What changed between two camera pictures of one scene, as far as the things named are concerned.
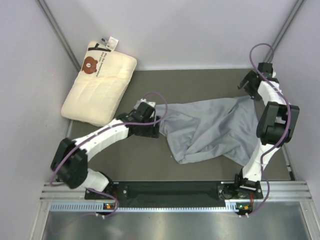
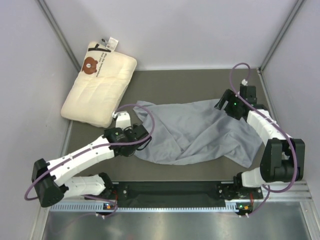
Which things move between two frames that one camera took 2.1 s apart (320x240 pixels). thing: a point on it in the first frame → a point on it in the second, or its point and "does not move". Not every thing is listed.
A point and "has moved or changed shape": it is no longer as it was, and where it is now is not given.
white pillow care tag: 111,44 does not move
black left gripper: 153,132 → 131,128
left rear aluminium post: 44,8 does not move
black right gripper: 249,77 → 229,96
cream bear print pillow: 100,85 does not move
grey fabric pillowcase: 195,128 has moved or changed shape
